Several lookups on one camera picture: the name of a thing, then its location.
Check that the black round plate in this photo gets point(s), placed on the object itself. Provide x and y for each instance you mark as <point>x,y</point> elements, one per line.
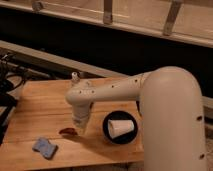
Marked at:
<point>120,115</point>

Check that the blue sponge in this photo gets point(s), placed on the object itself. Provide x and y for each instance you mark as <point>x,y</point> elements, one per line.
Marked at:
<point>45,148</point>

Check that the clear plastic bottle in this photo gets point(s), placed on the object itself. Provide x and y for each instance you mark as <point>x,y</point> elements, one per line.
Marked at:
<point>75,78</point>

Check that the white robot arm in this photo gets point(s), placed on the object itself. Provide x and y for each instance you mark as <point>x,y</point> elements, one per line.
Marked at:
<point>170,101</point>

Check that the black equipment with cables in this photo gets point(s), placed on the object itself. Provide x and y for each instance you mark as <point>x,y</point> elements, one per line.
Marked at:
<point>6,100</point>

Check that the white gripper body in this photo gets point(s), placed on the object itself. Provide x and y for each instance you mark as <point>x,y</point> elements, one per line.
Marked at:
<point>81,114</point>

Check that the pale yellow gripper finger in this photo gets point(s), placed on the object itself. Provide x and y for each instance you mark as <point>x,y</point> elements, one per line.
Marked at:
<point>81,128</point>

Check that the white paper cup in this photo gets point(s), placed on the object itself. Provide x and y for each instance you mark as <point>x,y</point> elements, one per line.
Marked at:
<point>119,127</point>

